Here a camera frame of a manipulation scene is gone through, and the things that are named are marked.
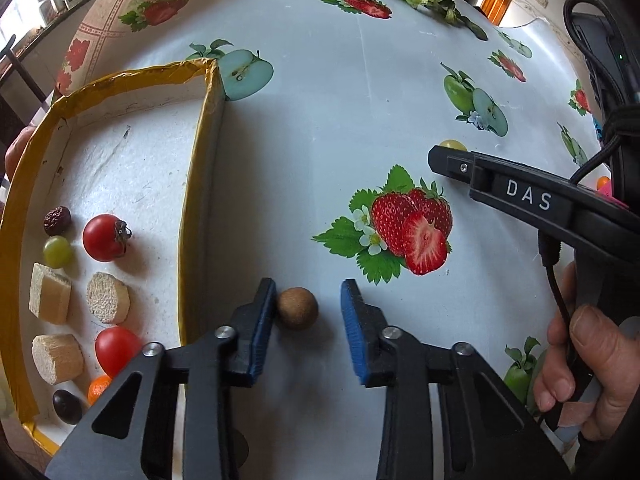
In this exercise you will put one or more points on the red apple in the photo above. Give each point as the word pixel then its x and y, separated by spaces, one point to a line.
pixel 17 152

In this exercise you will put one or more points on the small blue object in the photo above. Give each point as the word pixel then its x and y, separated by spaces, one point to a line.
pixel 597 128

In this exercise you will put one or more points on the angular sugarcane piece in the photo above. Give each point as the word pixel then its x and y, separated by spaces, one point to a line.
pixel 50 295

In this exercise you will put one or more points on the yellow-edged white foam box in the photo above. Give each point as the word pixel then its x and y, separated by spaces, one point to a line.
pixel 140 160

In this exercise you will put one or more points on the cherry tomato with stem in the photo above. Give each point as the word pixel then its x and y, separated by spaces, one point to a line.
pixel 102 237

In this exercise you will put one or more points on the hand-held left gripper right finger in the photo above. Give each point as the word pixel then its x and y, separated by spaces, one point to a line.
pixel 352 330

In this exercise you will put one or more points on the short sugarcane slice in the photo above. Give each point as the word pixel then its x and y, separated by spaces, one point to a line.
pixel 107 297

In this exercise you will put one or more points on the fruit-print tablecloth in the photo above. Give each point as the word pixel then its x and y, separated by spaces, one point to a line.
pixel 325 110

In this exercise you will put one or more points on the green grape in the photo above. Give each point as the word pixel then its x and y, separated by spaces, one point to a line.
pixel 452 144
pixel 56 252

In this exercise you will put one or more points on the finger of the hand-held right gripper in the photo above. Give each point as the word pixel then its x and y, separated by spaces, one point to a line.
pixel 450 162

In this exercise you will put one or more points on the dark purple round fruit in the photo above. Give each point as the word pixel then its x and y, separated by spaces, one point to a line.
pixel 66 405

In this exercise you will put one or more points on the orange mandarin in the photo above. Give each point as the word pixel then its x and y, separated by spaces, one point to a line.
pixel 98 389

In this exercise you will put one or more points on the stemless cherry tomato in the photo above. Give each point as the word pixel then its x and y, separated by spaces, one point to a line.
pixel 115 350

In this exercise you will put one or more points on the dried red date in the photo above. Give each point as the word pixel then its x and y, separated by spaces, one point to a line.
pixel 56 221

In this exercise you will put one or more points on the brown jar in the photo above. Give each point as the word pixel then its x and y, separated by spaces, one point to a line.
pixel 45 10

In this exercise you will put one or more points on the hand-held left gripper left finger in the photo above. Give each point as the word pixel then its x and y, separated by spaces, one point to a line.
pixel 262 330

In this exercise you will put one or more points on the small orange fruit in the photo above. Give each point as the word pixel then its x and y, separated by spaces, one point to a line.
pixel 603 181

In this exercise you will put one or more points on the person's right hand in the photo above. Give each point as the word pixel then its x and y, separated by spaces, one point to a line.
pixel 615 370

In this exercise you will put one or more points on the brown round fruit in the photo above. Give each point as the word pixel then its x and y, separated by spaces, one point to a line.
pixel 297 309

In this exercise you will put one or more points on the round sugarcane cylinder piece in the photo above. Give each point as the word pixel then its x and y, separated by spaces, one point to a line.
pixel 57 357

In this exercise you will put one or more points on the pink bottle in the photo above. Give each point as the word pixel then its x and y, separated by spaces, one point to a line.
pixel 612 199

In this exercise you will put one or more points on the dark wooden chair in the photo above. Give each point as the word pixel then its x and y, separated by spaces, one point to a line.
pixel 20 75

